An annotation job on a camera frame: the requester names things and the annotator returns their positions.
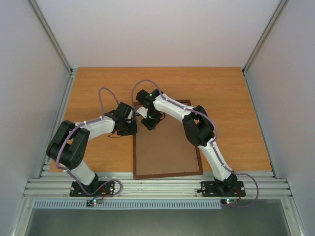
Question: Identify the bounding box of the brown wooden picture frame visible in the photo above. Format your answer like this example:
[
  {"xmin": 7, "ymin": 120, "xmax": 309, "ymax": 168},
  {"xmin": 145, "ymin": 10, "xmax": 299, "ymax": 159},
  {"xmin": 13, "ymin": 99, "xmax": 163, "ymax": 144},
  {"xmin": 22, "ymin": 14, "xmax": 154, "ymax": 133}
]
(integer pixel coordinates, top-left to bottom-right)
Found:
[{"xmin": 132, "ymin": 98, "xmax": 204, "ymax": 180}]

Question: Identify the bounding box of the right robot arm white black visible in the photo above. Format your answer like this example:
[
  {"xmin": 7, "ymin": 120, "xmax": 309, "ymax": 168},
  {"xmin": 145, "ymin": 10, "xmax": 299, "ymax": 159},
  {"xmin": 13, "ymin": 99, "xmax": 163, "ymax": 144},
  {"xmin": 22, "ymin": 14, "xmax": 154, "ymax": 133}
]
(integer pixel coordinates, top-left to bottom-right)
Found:
[{"xmin": 136, "ymin": 89, "xmax": 237, "ymax": 195}]

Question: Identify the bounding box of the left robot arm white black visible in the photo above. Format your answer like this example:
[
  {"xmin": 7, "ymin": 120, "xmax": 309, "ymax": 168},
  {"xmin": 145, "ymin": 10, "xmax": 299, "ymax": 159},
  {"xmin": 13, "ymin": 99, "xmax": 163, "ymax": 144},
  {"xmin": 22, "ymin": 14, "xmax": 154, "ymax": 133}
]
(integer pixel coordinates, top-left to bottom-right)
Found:
[{"xmin": 46, "ymin": 102, "xmax": 137, "ymax": 196}]

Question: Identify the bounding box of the left small circuit board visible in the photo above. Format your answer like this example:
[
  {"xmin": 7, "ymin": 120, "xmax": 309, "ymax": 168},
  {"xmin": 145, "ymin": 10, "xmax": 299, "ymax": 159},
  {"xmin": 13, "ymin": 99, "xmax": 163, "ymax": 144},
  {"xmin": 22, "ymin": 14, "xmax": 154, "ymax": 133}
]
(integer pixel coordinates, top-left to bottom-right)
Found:
[{"xmin": 86, "ymin": 199, "xmax": 102, "ymax": 207}]

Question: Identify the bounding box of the small circuit board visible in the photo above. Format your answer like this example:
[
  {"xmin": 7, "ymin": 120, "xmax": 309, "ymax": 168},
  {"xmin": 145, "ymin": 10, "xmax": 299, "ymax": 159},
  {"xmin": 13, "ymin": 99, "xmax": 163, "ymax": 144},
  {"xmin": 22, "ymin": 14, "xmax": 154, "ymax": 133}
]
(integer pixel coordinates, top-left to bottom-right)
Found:
[
  {"xmin": 86, "ymin": 199, "xmax": 102, "ymax": 207},
  {"xmin": 221, "ymin": 198, "xmax": 241, "ymax": 205}
]

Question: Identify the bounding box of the right small circuit board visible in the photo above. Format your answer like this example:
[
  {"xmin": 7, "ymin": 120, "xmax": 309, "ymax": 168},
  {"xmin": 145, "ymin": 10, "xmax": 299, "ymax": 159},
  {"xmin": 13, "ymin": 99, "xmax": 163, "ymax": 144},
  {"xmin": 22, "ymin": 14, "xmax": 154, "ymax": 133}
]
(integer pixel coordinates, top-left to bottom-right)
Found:
[{"xmin": 221, "ymin": 198, "xmax": 241, "ymax": 205}]

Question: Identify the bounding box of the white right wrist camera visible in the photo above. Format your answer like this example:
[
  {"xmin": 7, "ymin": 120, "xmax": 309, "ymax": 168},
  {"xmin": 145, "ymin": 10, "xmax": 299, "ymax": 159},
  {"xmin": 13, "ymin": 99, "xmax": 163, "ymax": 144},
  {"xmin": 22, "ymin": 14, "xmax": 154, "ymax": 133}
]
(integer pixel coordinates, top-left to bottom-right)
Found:
[{"xmin": 136, "ymin": 106, "xmax": 148, "ymax": 118}]

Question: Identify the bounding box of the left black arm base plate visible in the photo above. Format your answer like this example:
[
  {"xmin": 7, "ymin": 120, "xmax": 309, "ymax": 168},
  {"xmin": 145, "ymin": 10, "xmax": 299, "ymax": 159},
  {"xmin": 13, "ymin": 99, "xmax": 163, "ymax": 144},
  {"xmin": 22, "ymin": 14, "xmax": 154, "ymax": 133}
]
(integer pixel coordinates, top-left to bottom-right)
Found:
[{"xmin": 69, "ymin": 181, "xmax": 115, "ymax": 197}]

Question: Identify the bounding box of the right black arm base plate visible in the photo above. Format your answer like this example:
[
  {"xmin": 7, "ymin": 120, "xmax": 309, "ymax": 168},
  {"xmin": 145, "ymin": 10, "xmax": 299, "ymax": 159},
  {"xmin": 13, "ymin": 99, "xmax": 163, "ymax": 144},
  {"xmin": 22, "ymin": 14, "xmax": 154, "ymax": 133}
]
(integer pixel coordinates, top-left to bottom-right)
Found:
[{"xmin": 197, "ymin": 181, "xmax": 246, "ymax": 197}]

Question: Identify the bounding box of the aluminium rail base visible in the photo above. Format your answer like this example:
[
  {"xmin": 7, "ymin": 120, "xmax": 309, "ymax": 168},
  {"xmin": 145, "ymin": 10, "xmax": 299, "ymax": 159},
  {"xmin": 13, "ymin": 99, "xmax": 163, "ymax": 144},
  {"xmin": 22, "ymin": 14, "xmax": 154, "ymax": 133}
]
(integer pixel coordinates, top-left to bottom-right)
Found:
[{"xmin": 22, "ymin": 158, "xmax": 293, "ymax": 200}]

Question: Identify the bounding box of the grey slotted cable duct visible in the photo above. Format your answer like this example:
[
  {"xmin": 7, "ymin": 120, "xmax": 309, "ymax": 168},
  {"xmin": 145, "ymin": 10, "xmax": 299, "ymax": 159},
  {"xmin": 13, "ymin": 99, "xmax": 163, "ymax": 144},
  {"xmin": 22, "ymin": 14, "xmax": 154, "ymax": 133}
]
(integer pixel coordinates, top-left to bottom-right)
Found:
[{"xmin": 33, "ymin": 199, "xmax": 221, "ymax": 210}]

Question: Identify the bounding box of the left aluminium corner post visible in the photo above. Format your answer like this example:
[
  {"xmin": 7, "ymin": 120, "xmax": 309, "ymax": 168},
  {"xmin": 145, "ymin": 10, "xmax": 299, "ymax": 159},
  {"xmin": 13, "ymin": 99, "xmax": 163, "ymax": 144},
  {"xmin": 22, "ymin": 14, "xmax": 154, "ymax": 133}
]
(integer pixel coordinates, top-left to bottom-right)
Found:
[{"xmin": 28, "ymin": 0, "xmax": 73, "ymax": 75}]

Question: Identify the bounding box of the aluminium corner post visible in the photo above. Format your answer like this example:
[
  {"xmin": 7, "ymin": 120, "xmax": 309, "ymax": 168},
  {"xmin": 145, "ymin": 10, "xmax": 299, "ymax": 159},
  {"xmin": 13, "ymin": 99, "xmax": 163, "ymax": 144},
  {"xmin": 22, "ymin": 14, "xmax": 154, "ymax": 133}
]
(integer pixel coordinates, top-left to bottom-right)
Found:
[
  {"xmin": 28, "ymin": 0, "xmax": 73, "ymax": 75},
  {"xmin": 242, "ymin": 0, "xmax": 290, "ymax": 74}
]

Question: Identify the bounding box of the right aluminium corner post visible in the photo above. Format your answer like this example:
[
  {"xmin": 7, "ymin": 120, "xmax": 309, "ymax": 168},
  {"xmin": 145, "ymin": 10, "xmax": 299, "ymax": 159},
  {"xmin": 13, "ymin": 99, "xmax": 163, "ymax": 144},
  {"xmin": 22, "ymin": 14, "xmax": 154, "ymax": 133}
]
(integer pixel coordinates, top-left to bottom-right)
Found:
[{"xmin": 242, "ymin": 0, "xmax": 290, "ymax": 74}]

